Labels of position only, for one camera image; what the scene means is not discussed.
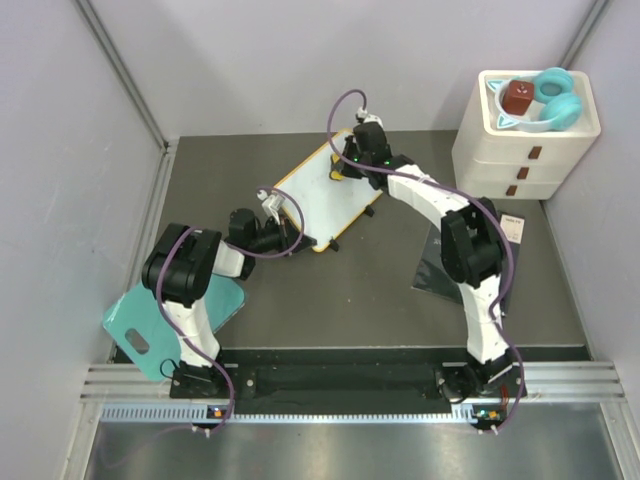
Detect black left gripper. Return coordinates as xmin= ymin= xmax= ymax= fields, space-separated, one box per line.
xmin=249 ymin=215 xmax=317 ymax=258

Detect yellow framed whiteboard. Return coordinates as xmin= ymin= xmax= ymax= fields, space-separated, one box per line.
xmin=275 ymin=144 xmax=382 ymax=253

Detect yellow black whiteboard eraser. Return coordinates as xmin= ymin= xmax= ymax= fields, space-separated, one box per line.
xmin=329 ymin=154 xmax=344 ymax=181

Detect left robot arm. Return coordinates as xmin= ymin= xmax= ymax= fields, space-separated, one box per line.
xmin=141 ymin=208 xmax=316 ymax=397

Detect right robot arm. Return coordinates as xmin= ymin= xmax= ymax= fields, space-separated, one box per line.
xmin=338 ymin=121 xmax=509 ymax=396

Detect white three-drawer organizer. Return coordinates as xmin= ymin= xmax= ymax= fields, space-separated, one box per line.
xmin=452 ymin=70 xmax=601 ymax=200

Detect brown cube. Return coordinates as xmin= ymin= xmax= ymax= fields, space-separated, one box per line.
xmin=501 ymin=79 xmax=535 ymax=116

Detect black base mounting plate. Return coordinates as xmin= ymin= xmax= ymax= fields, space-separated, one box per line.
xmin=159 ymin=347 xmax=526 ymax=415

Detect black sheet with white label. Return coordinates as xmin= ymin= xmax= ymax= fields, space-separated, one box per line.
xmin=499 ymin=211 xmax=525 ymax=317

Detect teal cutting board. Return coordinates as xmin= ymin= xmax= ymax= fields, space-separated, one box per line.
xmin=102 ymin=275 xmax=246 ymax=382

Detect teal white cat-ear headphones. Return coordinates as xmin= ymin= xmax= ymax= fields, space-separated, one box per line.
xmin=485 ymin=67 xmax=583 ymax=133

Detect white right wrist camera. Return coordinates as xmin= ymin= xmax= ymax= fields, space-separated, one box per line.
xmin=355 ymin=107 xmax=383 ymax=128

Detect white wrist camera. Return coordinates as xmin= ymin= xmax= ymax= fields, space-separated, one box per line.
xmin=355 ymin=107 xmax=383 ymax=128
xmin=257 ymin=190 xmax=285 ymax=224

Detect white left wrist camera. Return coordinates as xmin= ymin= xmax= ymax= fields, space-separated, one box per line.
xmin=257 ymin=190 xmax=285 ymax=224

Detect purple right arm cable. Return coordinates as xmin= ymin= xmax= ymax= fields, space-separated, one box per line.
xmin=325 ymin=88 xmax=527 ymax=436

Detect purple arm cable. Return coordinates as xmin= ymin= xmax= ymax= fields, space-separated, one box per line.
xmin=325 ymin=88 xmax=527 ymax=436
xmin=155 ymin=185 xmax=306 ymax=436

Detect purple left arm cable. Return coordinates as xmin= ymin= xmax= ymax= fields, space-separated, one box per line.
xmin=155 ymin=185 xmax=306 ymax=436

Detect grey slotted cable duct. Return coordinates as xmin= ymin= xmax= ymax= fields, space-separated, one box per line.
xmin=101 ymin=403 xmax=477 ymax=424

